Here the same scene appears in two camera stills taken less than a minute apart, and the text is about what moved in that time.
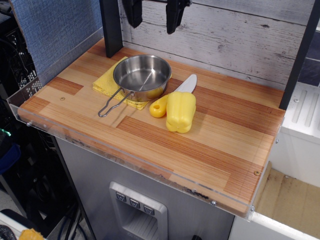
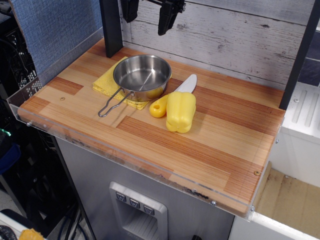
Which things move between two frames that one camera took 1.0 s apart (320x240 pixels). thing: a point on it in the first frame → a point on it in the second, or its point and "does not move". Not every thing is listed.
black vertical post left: x=110 y=17 does not move
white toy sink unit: x=288 y=205 does not move
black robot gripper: x=174 y=11 → x=169 y=9
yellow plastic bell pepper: x=180 y=111 does not move
